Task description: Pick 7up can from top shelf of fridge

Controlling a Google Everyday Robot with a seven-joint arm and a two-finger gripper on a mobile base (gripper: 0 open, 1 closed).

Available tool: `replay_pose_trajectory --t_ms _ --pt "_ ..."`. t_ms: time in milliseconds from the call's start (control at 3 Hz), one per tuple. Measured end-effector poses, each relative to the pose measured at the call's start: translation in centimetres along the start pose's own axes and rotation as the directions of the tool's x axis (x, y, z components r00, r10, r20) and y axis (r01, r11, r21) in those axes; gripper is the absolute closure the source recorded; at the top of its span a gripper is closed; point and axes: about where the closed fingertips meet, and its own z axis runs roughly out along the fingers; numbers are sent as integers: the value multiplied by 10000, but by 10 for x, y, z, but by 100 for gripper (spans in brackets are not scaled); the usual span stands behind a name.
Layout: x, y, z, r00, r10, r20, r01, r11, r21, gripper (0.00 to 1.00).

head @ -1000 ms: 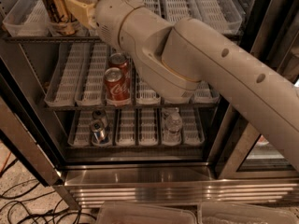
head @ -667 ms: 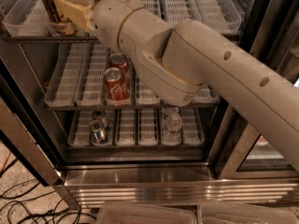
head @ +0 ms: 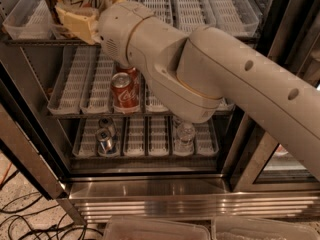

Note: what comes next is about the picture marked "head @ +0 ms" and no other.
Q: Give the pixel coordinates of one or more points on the red cola can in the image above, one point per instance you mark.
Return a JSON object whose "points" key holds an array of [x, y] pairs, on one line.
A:
{"points": [[133, 73], [123, 91]]}

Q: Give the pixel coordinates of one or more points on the front silver blue can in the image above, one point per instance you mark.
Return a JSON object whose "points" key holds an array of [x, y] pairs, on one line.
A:
{"points": [[105, 142]]}

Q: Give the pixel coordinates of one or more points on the left clear plastic bin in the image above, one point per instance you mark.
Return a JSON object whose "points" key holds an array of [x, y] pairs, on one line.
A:
{"points": [[136, 228]]}

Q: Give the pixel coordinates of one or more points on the clear plastic water bottle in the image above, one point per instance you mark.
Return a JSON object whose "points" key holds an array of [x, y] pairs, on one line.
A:
{"points": [[184, 134]]}

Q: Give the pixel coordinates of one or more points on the top shelf far-left tray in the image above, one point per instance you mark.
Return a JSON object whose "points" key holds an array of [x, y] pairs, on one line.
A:
{"points": [[29, 19]]}

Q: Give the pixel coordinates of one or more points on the silver blue can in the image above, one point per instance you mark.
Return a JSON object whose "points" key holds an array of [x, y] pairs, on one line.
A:
{"points": [[105, 142], [108, 123]]}

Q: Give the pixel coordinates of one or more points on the stainless steel fridge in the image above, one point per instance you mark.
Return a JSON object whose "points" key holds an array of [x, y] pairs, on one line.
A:
{"points": [[244, 178]]}

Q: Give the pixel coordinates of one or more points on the front red cola can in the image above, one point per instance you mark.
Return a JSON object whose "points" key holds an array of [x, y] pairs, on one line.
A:
{"points": [[123, 91]]}

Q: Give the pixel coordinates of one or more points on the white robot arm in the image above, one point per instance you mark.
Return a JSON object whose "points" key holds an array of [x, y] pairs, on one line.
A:
{"points": [[191, 73]]}

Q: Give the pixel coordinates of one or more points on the rear red cola can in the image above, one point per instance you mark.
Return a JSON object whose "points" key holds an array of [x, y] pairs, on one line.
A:
{"points": [[133, 73]]}

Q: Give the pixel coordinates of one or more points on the rear silver blue can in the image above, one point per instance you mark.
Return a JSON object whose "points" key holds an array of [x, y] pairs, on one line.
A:
{"points": [[108, 123]]}

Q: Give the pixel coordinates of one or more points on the right clear plastic bin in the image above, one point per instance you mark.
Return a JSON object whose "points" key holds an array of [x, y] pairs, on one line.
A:
{"points": [[243, 228]]}

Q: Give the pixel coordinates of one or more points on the bottles behind glass door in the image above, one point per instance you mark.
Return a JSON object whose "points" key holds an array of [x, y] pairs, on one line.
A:
{"points": [[280, 151]]}

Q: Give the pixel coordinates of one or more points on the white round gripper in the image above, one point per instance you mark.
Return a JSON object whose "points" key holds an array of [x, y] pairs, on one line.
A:
{"points": [[116, 29]]}

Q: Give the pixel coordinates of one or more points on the clear plastic bin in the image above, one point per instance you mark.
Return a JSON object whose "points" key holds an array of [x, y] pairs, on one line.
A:
{"points": [[243, 228], [136, 228]]}

